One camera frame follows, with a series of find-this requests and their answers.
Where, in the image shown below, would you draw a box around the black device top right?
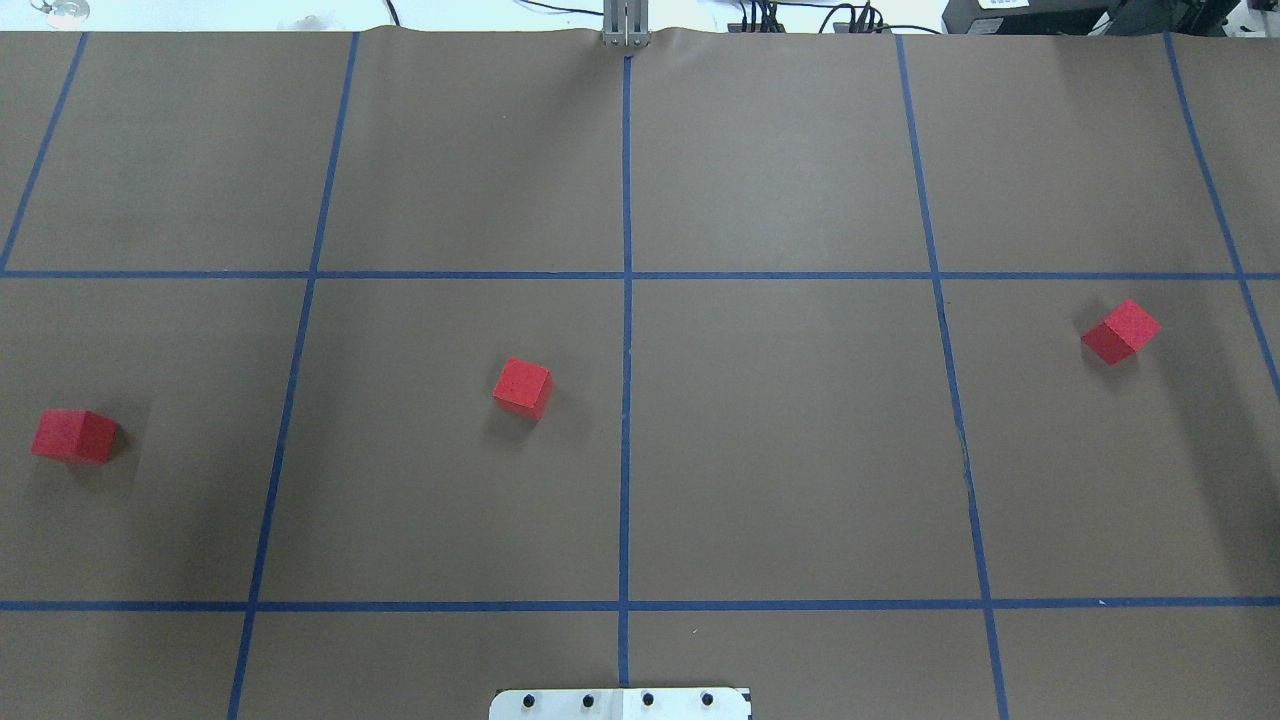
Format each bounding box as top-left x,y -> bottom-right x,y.
942,1 -> 1240,37

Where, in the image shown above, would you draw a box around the black cables at back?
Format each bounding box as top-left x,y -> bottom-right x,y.
727,0 -> 943,36

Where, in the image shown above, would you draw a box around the grey metal bracket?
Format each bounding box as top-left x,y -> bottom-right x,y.
602,0 -> 652,49

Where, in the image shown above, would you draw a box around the clear round object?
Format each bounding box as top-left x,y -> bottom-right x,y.
29,0 -> 91,29

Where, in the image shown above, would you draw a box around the red block starting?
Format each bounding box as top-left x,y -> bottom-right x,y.
1082,299 -> 1162,366
492,357 -> 554,421
29,409 -> 118,465

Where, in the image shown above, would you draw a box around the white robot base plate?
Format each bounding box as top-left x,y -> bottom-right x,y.
488,687 -> 754,719

